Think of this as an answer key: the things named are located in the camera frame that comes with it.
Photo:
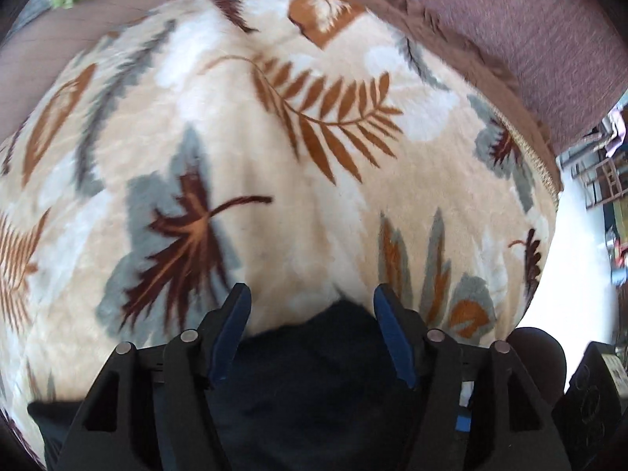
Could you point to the black pants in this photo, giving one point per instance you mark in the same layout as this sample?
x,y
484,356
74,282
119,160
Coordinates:
x,y
314,382

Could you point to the wooden chair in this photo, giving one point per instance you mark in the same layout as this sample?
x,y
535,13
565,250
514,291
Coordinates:
x,y
606,167

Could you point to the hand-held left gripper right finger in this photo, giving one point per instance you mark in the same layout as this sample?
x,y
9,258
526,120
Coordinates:
x,y
395,338

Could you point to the leaf print fleece blanket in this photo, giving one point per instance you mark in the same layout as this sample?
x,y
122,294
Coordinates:
x,y
294,196

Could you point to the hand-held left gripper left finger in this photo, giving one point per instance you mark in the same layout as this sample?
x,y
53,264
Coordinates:
x,y
230,338

